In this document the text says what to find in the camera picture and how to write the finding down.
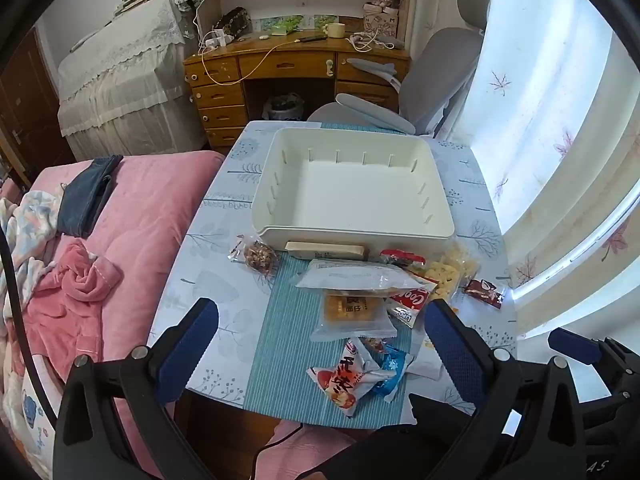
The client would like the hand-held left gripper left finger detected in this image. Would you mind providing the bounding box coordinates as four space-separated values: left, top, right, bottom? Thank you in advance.
52 297 221 480

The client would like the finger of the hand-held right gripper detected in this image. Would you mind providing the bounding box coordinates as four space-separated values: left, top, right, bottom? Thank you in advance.
547 328 604 366

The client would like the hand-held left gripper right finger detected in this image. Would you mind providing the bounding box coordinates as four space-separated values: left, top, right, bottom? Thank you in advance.
422 299 588 480

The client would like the plain white snack packet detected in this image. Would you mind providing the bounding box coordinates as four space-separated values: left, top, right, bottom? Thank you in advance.
406 337 448 382

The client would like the blue candy packet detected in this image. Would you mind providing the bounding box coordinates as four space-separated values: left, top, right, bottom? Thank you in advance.
370 346 416 403

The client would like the brown chocolate packet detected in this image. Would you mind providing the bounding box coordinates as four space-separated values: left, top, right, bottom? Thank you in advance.
462 279 508 309

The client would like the red white cookie packet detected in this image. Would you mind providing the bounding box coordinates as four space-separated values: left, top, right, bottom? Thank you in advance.
380 249 438 330

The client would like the clear red-edged snack packet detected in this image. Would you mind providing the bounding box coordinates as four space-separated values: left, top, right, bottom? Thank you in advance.
345 336 388 361

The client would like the orange cake packet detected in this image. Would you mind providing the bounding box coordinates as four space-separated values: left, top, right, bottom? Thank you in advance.
311 289 397 343

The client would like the clear nut snack packet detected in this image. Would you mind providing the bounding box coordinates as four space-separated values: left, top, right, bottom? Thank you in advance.
229 234 280 277

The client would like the red white printed snack packet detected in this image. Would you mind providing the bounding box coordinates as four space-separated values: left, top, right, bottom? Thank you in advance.
306 355 396 418

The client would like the white clear snack packet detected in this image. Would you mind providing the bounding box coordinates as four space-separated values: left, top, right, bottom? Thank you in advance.
295 259 426 292

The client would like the beige wafer bar packet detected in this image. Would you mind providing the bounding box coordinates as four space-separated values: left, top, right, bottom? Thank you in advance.
285 241 370 262

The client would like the white plastic storage box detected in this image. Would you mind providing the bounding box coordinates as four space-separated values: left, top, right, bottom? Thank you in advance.
250 127 456 253

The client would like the teal striped table runner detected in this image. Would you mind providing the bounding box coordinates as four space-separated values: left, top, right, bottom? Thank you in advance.
244 121 436 430

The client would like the leaf print tablecloth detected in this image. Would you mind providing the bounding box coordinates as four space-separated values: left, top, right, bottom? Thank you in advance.
150 120 518 431

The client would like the pink towel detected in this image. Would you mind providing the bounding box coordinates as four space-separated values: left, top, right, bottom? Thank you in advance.
22 237 123 386

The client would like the pink blanket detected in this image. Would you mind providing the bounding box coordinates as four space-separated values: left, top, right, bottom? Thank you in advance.
0 150 226 480

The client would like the dark blue cloth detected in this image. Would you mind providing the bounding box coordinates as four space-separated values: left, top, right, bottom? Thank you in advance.
57 155 124 238

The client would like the white floral cloth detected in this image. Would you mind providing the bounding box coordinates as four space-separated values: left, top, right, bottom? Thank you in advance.
0 190 63 321

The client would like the leaf print curtain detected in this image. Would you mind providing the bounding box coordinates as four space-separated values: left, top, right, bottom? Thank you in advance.
435 0 640 341

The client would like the trash bin with black bag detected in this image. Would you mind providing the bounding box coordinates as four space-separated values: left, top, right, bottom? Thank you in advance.
262 92 306 122

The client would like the grey office chair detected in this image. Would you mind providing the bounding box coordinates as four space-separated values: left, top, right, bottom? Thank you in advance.
306 0 491 136

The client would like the wooden door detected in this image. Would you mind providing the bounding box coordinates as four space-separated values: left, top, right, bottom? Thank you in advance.
0 27 76 186

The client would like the wooden desk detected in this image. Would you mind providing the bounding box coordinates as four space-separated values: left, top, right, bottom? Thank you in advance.
182 35 412 148

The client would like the black patterned bag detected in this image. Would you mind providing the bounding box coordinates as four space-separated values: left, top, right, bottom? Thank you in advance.
212 7 252 36

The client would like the beige printed box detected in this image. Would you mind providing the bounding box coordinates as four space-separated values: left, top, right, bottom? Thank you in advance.
362 2 401 28

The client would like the thin black cable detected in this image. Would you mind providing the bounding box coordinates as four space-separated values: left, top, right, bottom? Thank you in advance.
252 422 306 480

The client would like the yellow cable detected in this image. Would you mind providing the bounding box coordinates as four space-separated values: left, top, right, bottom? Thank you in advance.
200 35 301 86

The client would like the white cable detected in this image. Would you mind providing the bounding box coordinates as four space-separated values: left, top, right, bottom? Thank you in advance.
347 29 396 53

